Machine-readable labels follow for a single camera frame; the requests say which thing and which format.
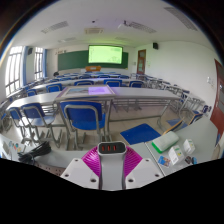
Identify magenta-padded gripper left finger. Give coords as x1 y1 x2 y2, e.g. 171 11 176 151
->
59 146 103 190

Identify ceiling air vent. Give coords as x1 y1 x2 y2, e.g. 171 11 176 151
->
84 27 105 35

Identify green and white box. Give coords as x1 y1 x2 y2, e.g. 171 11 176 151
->
151 130 180 154

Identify brown classroom door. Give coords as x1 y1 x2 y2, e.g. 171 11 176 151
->
136 49 147 75

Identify white charger block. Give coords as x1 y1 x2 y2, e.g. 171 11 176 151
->
97 141 128 191

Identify large classroom window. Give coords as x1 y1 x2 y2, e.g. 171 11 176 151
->
34 46 44 80
4 45 24 98

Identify blue window curtain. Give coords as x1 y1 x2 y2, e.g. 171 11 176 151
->
42 48 48 78
22 46 28 86

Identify black coiled cable bundle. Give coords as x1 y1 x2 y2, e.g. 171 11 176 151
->
18 140 53 165

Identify ceiling projector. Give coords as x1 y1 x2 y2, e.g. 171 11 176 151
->
117 19 131 29

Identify framed desktop display panel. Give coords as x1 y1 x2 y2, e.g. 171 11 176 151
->
54 84 116 99

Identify group of ceiling lights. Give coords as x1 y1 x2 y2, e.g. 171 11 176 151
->
40 6 199 34

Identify rows of grey desks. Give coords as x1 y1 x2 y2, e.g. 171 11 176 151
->
0 73 208 151

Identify projection screen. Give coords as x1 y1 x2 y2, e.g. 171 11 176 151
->
87 44 124 65

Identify orange wooden lectern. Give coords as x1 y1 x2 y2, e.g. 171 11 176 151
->
84 65 102 73

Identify green chalkboard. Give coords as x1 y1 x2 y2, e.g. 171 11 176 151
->
57 49 129 71

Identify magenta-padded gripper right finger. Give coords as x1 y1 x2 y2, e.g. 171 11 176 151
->
123 147 165 190

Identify small white box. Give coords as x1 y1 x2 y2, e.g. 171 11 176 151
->
182 138 196 156
167 144 185 165

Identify group of blue chairs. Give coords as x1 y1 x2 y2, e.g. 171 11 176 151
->
0 71 211 151

